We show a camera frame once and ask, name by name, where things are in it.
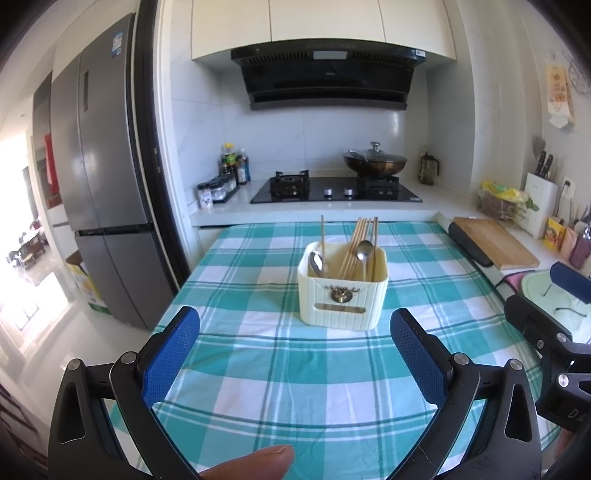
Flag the wire basket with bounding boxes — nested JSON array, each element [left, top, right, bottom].
[[478, 187, 539, 219]]

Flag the teal checked tablecloth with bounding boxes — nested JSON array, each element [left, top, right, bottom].
[[108, 222, 561, 480]]

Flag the pale green plastic lid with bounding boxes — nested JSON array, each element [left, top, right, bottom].
[[519, 270, 591, 344]]

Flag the dark door frame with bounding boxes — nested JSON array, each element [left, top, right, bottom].
[[134, 0, 190, 291]]

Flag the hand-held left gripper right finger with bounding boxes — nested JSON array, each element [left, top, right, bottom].
[[387, 308, 542, 480]]

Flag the person's left hand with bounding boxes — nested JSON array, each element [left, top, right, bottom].
[[198, 444, 296, 480]]

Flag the yellow plastic bag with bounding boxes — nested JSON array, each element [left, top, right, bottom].
[[481, 181, 527, 204]]

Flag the cardboard box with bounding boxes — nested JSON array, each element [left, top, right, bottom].
[[65, 261, 112, 315]]

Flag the hanging wire trivet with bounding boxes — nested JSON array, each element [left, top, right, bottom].
[[561, 51, 591, 95]]

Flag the set of wooden chopsticks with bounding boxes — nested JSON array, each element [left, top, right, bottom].
[[320, 215, 380, 281]]

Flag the black spice jar rack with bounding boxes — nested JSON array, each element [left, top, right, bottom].
[[210, 174, 238, 202]]

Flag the purple soap dispenser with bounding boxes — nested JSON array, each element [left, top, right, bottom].
[[570, 222, 591, 269]]

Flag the cream ribbed utensil holder box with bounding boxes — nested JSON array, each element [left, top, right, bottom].
[[298, 241, 389, 329]]

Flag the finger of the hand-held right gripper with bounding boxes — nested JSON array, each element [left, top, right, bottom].
[[503, 293, 585, 365], [550, 261, 591, 306]]

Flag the pink cloth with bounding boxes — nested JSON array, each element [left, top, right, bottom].
[[496, 272, 532, 294]]

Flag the white wall cabinet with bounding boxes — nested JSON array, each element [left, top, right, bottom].
[[190, 0, 458, 61]]

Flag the red hanging cloth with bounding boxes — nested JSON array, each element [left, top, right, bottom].
[[44, 134, 61, 195]]

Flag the yellow printed mug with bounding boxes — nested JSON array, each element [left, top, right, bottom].
[[545, 217, 566, 250]]

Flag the black gas cooktop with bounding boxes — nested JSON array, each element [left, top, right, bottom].
[[249, 170, 423, 205]]

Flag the tall grey cabinet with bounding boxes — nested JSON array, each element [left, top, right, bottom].
[[32, 74, 65, 227]]

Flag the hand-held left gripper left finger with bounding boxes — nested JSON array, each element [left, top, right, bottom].
[[47, 305, 201, 480]]

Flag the wooden cutting board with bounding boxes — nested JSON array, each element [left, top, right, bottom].
[[452, 217, 540, 271]]

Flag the glass wok lid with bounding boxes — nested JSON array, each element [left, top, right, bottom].
[[344, 141, 407, 164]]

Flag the white knife block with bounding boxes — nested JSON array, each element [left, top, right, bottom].
[[524, 172, 559, 239]]

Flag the black range hood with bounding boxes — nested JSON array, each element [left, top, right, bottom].
[[230, 41, 428, 112]]

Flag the grey refrigerator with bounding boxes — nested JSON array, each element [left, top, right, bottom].
[[50, 13, 155, 330]]

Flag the hanging printed bag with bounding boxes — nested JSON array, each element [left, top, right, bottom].
[[546, 62, 578, 130]]

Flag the dark wok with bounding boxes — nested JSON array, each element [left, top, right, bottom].
[[342, 148, 408, 178]]

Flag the black cylindrical roll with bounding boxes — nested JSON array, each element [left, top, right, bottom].
[[449, 222, 495, 268]]

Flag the metal spoon gold handle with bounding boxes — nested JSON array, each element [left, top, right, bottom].
[[355, 240, 375, 282], [308, 251, 329, 279]]

